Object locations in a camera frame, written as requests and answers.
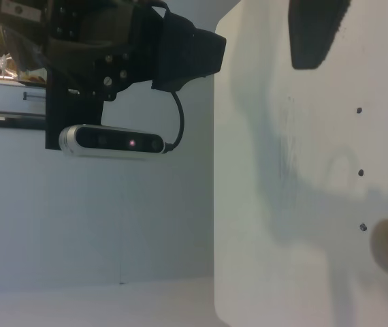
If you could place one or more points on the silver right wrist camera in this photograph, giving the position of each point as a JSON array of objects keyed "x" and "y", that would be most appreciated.
[{"x": 109, "y": 142}]

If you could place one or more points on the white cabinet with handle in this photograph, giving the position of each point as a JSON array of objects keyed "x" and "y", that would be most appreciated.
[{"x": 21, "y": 106}]

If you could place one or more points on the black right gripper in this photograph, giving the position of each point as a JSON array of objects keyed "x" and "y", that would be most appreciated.
[{"x": 91, "y": 50}]

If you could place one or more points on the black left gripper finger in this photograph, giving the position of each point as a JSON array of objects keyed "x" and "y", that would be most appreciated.
[{"x": 313, "y": 25}]

